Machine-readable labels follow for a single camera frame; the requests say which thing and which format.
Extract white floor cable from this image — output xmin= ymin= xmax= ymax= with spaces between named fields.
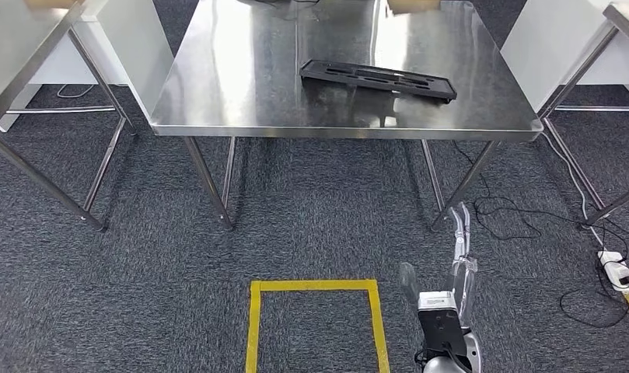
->
xmin=56 ymin=83 xmax=96 ymax=99
xmin=540 ymin=131 xmax=606 ymax=248

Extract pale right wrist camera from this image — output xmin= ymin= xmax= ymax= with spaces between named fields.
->
xmin=418 ymin=291 xmax=458 ymax=312

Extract black plastic panel part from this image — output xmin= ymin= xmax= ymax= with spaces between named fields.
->
xmin=299 ymin=58 xmax=458 ymax=104

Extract white partition panel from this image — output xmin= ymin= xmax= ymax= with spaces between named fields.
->
xmin=0 ymin=0 xmax=176 ymax=134
xmin=501 ymin=0 xmax=629 ymax=112

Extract black right camera bracket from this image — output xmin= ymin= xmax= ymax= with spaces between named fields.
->
xmin=418 ymin=308 xmax=470 ymax=364

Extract white power strip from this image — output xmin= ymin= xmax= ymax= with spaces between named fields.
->
xmin=597 ymin=249 xmax=629 ymax=294

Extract black floor cable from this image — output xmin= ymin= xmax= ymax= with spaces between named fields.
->
xmin=558 ymin=221 xmax=629 ymax=329
xmin=453 ymin=140 xmax=583 ymax=242

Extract stainless steel workbench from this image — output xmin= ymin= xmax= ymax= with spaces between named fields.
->
xmin=149 ymin=0 xmax=545 ymax=232

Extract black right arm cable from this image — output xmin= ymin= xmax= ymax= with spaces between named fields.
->
xmin=414 ymin=342 xmax=472 ymax=373

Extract stainless steel side table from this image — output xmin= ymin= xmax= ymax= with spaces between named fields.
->
xmin=0 ymin=0 xmax=140 ymax=232
xmin=536 ymin=0 xmax=629 ymax=228

